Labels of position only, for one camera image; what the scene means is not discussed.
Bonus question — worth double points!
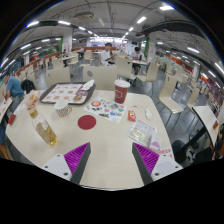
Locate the colourful printed paper sheet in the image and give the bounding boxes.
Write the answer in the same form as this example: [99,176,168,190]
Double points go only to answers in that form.
[83,96,128,125]

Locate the pink printed table label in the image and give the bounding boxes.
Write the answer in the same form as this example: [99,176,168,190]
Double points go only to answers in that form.
[156,146,174,159]

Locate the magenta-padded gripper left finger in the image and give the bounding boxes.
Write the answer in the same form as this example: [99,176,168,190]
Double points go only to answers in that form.
[41,142,92,185]

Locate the clear bottle with yellow cap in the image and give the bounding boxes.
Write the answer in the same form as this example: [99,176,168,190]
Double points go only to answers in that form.
[27,105,58,146]

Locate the white paper sheet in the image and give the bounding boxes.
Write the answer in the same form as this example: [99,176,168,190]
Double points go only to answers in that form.
[13,101,29,116]

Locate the beige chairs group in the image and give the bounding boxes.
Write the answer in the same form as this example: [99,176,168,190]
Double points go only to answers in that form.
[19,49,224,124]

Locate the ceiling air conditioner unit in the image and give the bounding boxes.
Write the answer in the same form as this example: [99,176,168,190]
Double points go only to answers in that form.
[73,11,95,21]

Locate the small red box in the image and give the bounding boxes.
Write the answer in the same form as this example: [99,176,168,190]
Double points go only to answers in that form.
[7,113,17,126]

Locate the ceiling lights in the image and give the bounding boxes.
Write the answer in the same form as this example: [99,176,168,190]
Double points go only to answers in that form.
[0,3,224,78]

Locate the person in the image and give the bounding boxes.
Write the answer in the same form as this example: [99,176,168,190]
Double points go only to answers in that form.
[2,72,25,111]
[130,46,146,76]
[213,123,224,159]
[100,42,118,67]

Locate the red sauce sachet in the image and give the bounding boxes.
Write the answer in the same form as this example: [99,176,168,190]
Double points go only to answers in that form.
[127,109,137,123]

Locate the brown food tray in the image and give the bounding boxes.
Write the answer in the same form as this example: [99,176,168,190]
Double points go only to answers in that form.
[39,82,97,106]

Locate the red paper cup with lid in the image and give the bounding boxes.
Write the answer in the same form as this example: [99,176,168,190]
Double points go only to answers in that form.
[113,79,131,105]

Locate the clear plastic wrapper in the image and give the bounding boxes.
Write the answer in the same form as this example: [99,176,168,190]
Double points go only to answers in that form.
[127,119,158,148]

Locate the clear plastic food bag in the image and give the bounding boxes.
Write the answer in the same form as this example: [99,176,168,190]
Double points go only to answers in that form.
[14,89,46,114]

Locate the white patterned mug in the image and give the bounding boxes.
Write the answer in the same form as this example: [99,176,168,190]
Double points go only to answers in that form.
[53,100,73,118]

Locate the beige dining table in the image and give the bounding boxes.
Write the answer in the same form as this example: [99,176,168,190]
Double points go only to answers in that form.
[0,96,14,124]
[171,105,221,164]

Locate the white paper napkin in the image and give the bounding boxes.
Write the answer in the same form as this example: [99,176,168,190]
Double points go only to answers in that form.
[80,79,96,92]

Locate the white sachet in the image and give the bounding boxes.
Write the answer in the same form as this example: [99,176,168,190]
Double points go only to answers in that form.
[144,108,153,121]

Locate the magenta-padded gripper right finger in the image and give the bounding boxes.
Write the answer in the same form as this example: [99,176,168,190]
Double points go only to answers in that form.
[131,142,184,185]

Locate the flat round red coaster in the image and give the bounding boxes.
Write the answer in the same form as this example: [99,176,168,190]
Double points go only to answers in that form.
[77,114,97,131]

